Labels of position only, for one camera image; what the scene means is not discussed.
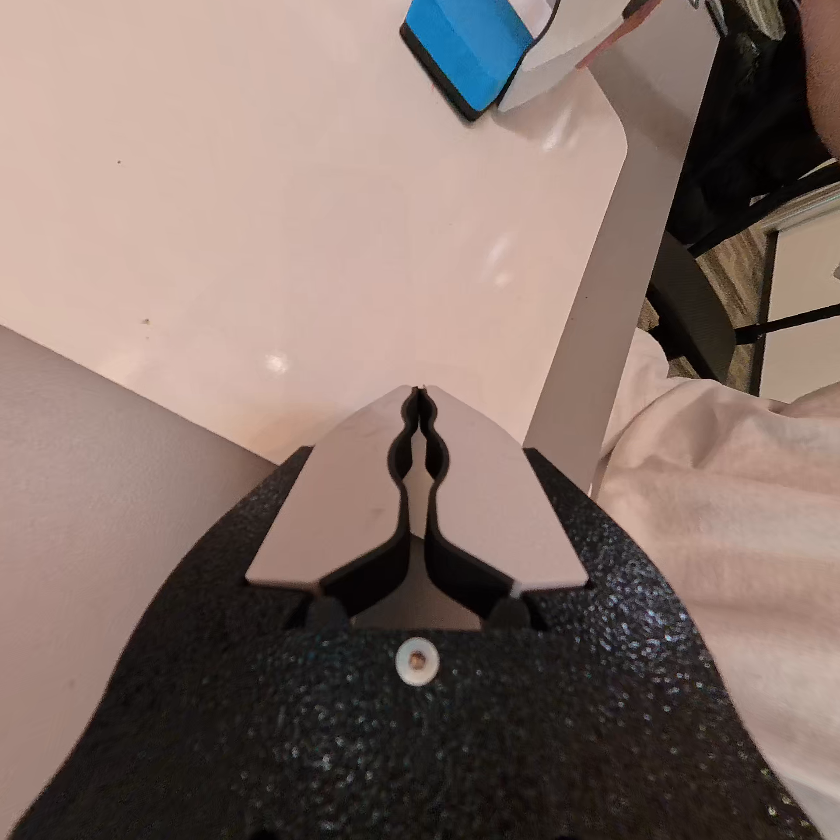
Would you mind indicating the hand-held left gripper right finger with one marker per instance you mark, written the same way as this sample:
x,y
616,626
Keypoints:
x,y
499,518

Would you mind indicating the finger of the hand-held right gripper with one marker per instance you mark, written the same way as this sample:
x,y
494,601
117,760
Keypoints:
x,y
535,10
558,46

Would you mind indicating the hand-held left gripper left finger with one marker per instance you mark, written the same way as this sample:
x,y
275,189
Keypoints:
x,y
328,518

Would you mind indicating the blue foam eraser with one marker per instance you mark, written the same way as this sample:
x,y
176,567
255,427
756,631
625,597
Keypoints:
x,y
466,46

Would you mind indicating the white whiteboard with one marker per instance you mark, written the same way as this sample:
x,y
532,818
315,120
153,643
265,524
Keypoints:
x,y
229,197

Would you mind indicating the person's right forearm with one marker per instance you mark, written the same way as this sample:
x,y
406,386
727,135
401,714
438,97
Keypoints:
x,y
827,65

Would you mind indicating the person's right hand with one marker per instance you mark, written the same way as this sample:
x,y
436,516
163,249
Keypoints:
x,y
617,29

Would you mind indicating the person's white shirt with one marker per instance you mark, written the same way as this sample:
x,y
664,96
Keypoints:
x,y
722,525

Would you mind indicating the black mesh office chair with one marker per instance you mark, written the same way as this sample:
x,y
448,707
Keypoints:
x,y
689,308

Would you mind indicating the white cabinet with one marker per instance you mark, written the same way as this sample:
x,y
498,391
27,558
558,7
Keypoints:
x,y
800,295

